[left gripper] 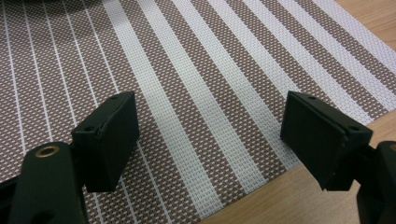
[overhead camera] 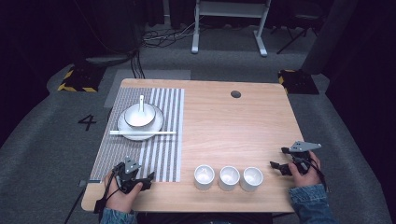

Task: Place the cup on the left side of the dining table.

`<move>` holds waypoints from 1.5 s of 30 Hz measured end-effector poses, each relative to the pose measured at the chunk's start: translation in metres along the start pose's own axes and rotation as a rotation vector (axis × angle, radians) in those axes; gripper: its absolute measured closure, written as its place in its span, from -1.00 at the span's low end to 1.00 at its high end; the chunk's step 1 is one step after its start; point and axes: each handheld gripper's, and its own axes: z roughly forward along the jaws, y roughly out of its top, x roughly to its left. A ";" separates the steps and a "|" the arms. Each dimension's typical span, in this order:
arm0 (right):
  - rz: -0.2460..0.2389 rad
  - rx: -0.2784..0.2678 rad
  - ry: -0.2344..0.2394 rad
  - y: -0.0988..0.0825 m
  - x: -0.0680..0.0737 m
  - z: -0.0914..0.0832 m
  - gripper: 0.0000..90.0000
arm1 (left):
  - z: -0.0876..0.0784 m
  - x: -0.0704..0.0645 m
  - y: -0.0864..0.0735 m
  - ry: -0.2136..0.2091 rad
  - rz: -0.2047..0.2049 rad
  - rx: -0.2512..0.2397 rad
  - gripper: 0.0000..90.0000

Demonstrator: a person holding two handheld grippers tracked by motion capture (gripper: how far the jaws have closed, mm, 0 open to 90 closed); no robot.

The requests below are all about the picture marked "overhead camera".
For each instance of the white bowl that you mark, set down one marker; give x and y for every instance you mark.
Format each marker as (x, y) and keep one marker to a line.
(137, 119)

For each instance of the person's right hand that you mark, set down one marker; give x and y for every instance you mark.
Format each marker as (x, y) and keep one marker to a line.
(306, 179)

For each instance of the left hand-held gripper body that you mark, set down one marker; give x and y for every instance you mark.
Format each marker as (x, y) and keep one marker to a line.
(130, 166)

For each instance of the person's left hand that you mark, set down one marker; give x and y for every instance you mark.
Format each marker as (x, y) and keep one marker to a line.
(120, 200)

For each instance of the grey curtain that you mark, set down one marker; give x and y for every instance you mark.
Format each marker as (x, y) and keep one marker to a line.
(330, 34)

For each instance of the white chopstick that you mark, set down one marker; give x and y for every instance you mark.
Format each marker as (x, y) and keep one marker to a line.
(149, 133)

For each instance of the black yellow striped floor base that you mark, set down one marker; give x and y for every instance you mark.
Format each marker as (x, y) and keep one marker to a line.
(81, 79)
(299, 82)

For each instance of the black stand rod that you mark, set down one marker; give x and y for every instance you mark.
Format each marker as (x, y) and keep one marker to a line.
(74, 205)

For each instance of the grey table clamp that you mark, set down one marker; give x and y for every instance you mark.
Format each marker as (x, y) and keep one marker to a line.
(90, 182)

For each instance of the white plate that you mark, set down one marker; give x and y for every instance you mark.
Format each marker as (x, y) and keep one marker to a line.
(155, 126)

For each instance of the white desk frame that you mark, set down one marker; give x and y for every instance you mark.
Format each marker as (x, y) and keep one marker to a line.
(230, 9)

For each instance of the black tripod stand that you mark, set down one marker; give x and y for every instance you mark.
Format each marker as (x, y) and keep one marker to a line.
(295, 34)

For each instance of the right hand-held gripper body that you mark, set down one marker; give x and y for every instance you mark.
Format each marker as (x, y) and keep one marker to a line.
(303, 146)

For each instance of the dark round table grommet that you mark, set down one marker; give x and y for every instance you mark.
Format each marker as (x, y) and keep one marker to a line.
(236, 94)

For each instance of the white ceramic spoon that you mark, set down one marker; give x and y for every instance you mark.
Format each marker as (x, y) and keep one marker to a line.
(141, 104)

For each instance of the white cup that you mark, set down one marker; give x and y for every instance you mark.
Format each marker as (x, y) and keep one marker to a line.
(229, 180)
(251, 181)
(204, 179)

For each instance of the grey striped placemat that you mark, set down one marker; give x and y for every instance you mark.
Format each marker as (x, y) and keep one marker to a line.
(124, 155)

